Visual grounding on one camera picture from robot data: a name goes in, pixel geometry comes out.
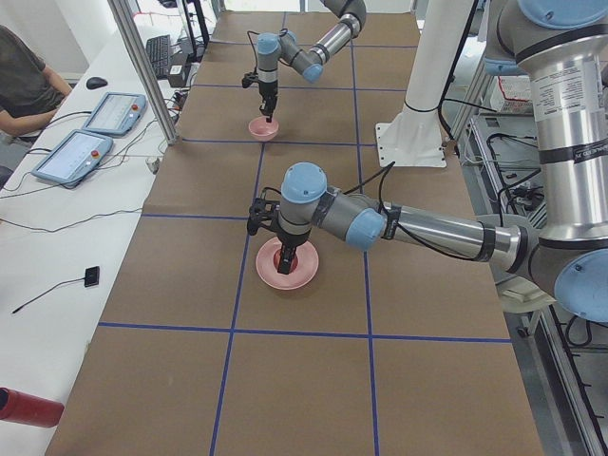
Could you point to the black computer mouse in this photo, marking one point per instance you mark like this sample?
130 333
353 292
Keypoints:
95 83

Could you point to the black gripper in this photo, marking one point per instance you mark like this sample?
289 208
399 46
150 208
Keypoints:
267 90
291 236

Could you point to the aluminium frame post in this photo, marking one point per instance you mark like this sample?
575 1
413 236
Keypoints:
133 43

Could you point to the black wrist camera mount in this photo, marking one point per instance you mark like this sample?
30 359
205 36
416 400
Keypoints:
249 79
263 213

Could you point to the black keyboard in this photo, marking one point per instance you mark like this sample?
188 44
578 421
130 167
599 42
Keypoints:
158 51

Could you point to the pink plate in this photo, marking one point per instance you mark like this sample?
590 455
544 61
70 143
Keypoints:
303 270

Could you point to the seated person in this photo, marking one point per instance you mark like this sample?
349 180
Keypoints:
31 91

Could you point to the blue teach pendant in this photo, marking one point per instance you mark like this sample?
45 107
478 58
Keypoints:
76 156
116 114

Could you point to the blue teach pendant far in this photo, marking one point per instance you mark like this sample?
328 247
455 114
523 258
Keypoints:
116 114

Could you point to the pink bowl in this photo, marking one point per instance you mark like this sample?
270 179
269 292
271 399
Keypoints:
262 130

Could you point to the blue teach pendant near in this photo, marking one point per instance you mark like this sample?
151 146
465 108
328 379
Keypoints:
76 156

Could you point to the small black pad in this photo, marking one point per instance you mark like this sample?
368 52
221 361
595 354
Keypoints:
92 276

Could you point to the red apple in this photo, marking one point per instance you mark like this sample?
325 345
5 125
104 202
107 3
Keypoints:
285 266

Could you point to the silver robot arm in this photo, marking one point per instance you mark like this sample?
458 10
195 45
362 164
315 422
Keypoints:
557 44
271 49

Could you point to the white camera mast base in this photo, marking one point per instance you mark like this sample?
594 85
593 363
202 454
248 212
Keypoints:
414 137

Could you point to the red bottle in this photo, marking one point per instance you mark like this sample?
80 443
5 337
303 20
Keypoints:
22 408

